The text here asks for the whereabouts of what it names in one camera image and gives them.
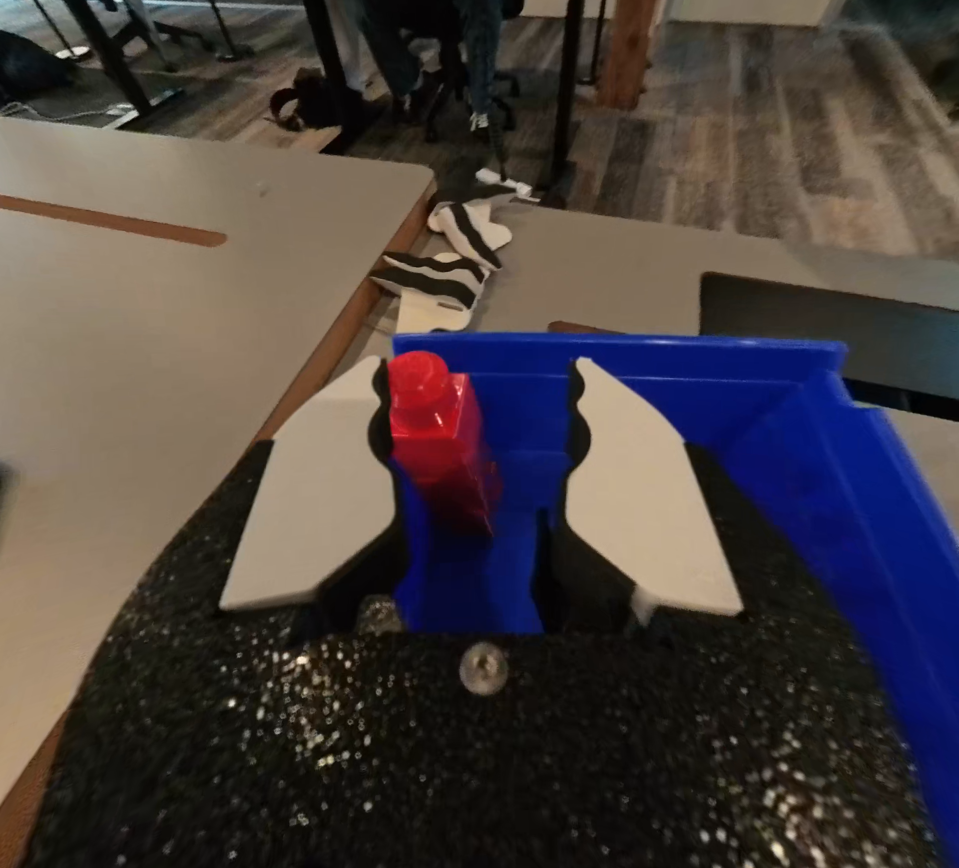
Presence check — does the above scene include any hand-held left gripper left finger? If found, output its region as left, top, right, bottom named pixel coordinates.
left=219, top=356, right=411, bottom=629

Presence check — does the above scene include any wooden post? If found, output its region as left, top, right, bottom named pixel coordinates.
left=598, top=0, right=681, bottom=110

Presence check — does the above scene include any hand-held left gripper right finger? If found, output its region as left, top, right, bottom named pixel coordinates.
left=553, top=357, right=744, bottom=625

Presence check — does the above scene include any small red mega block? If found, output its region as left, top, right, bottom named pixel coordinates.
left=387, top=351, right=501, bottom=536

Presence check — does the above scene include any dark bag on floor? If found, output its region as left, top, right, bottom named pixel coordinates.
left=268, top=66, right=353, bottom=132

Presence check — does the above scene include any black white striped sock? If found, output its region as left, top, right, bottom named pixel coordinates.
left=427, top=167, right=542, bottom=270
left=371, top=250, right=491, bottom=333

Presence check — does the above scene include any black backpack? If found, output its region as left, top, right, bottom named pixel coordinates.
left=0, top=30, right=77, bottom=106

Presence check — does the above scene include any black desk mat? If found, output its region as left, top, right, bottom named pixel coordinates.
left=699, top=272, right=959, bottom=423

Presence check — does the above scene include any blue plastic bin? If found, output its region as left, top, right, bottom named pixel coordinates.
left=393, top=332, right=959, bottom=779

